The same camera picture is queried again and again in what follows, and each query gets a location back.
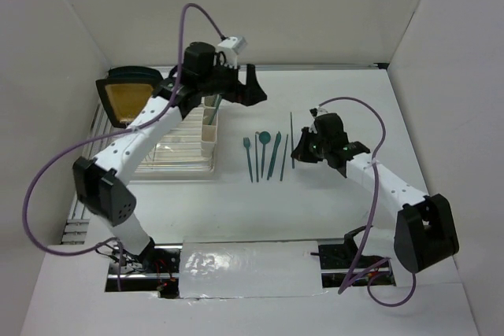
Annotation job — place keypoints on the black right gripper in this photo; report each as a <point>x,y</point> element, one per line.
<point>301,152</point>

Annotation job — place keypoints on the teal chopstick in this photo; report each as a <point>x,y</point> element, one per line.
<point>292,140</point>
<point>284,157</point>
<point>256,134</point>

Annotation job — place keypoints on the teal spoon left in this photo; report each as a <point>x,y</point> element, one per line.
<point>264,138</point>

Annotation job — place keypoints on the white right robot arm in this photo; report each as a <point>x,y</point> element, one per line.
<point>425,233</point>

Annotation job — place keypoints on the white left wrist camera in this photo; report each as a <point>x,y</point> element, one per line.
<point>231,48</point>

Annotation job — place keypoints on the clear dish rack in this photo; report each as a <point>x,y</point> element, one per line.
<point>178,154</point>

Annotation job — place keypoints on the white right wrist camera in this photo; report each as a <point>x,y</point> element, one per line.
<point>317,112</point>

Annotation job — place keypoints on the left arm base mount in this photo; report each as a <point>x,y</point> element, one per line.
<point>161,276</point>

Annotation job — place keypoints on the cream utensil holder near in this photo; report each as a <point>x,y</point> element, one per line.
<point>209,133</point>

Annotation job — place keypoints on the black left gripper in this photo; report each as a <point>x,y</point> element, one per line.
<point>248,94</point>

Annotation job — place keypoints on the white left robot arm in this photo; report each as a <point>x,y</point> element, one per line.
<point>102,181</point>

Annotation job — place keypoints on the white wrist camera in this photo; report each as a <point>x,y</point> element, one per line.
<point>317,112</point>
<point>231,48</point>

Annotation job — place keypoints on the black framed yellow plate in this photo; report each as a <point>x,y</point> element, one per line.
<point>125,91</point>

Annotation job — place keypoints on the small teal fork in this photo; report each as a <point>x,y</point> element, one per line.
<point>246,144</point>

